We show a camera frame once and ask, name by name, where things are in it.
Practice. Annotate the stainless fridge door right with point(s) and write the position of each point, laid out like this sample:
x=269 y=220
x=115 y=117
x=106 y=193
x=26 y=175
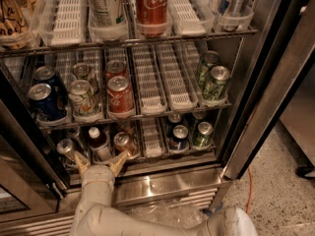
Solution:
x=265 y=72

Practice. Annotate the white labelled can top shelf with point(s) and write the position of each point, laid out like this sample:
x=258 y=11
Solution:
x=107 y=13

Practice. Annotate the dark blue can bottom shelf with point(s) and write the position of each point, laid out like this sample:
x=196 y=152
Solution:
x=179 y=138

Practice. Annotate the clear bubble wrap bag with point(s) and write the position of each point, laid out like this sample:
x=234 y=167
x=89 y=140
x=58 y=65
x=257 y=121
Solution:
x=175 y=215

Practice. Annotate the tan lettered can top shelf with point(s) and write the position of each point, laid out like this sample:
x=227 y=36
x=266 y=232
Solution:
x=14 y=31

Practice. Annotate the white patterned can rear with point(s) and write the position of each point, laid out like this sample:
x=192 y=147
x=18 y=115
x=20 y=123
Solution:
x=83 y=71

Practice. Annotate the silver blue can bottom shelf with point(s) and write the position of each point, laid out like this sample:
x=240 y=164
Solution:
x=67 y=148

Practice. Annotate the red cola can front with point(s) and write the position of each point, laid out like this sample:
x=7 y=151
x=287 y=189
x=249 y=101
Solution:
x=120 y=94

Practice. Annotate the top wire shelf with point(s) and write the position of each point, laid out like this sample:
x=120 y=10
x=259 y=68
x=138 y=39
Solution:
x=125 y=43

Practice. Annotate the white patterned can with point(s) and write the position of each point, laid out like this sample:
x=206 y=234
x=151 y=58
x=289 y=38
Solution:
x=83 y=71
x=83 y=98

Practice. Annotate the green can rear middle shelf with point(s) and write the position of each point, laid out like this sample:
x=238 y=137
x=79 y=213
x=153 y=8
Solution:
x=207 y=61

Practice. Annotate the gold can bottom shelf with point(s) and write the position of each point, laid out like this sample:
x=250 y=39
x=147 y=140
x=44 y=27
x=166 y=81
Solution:
x=124 y=142

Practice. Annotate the white patterned can front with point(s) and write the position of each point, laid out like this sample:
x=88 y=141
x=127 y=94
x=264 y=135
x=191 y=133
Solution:
x=83 y=98

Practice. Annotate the red cola can rear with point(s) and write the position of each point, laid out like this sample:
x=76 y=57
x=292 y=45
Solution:
x=115 y=68

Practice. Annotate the wire shelf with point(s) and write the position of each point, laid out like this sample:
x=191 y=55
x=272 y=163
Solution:
x=125 y=43
x=106 y=117

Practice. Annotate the dark bottle with white cap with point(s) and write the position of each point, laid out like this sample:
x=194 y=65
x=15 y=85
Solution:
x=99 y=144

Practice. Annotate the green can shelf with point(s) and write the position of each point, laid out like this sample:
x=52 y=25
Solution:
x=207 y=61
x=202 y=134
x=216 y=83

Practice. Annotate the blue tape cross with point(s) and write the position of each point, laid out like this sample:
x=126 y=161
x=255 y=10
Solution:
x=211 y=211

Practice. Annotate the blue can front middle shelf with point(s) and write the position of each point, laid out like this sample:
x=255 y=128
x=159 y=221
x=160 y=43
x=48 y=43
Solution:
x=46 y=102

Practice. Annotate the black caster wheel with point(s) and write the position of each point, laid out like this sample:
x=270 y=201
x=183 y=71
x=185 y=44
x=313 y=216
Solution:
x=306 y=172

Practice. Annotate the stainless fridge base panel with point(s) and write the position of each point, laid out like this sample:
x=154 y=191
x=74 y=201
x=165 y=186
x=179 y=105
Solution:
x=202 y=187

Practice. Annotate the green can bottom shelf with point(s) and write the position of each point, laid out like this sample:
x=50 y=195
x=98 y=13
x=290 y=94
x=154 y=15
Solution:
x=202 y=134

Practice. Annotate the green can front middle shelf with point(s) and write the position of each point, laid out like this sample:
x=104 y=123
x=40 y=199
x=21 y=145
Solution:
x=216 y=83

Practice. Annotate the white empty can tray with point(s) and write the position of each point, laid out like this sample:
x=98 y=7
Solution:
x=150 y=89
x=179 y=91

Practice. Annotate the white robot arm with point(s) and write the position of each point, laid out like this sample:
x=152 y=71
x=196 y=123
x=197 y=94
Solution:
x=94 y=215

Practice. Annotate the middle wire shelf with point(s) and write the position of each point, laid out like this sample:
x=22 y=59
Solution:
x=106 y=117

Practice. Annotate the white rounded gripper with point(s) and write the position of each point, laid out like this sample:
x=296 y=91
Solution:
x=97 y=175

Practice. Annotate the blue can rear middle shelf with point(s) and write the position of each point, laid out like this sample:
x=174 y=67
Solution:
x=50 y=76

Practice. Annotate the tall red cola can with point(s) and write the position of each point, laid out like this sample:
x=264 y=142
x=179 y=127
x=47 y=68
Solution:
x=151 y=17

